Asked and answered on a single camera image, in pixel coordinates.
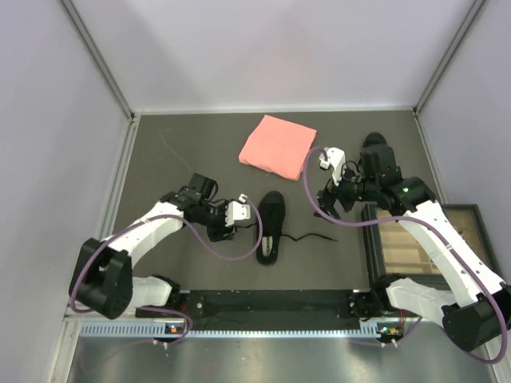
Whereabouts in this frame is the purple cable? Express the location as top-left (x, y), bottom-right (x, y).
top-left (69, 198), bottom-right (263, 348)
top-left (303, 147), bottom-right (510, 364)

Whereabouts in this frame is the black sneaker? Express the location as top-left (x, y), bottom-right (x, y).
top-left (256, 191), bottom-right (286, 266)
top-left (362, 132), bottom-right (387, 148)

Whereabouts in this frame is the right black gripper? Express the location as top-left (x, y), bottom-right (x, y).
top-left (314, 162), bottom-right (380, 224)

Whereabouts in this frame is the aluminium frame rail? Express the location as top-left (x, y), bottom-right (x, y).
top-left (63, 289), bottom-right (502, 322)

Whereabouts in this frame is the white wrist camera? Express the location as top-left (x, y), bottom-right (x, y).
top-left (319, 148), bottom-right (346, 186)
top-left (225, 194), bottom-right (251, 227)

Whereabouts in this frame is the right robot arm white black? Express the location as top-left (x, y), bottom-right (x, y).
top-left (310, 144), bottom-right (510, 364)

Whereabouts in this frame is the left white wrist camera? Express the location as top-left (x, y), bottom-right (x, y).
top-left (225, 194), bottom-right (251, 227)

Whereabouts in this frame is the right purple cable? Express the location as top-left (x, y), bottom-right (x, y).
top-left (303, 147), bottom-right (510, 364)

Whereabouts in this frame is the pink folded cloth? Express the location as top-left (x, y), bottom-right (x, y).
top-left (239, 115), bottom-right (317, 181)

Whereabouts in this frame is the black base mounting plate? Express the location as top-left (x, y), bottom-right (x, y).
top-left (135, 289), bottom-right (423, 330)

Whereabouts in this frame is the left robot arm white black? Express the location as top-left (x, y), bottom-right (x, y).
top-left (69, 173), bottom-right (251, 319)

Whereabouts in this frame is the grey slotted cable duct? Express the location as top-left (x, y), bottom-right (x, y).
top-left (80, 322), bottom-right (403, 339)

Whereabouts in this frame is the dark framed compartment box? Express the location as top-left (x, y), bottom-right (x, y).
top-left (362, 204), bottom-right (501, 290)

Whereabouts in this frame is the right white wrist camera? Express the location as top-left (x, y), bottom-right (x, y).
top-left (319, 148), bottom-right (346, 186)

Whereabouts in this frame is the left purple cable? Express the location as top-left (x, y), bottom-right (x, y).
top-left (69, 198), bottom-right (263, 348)

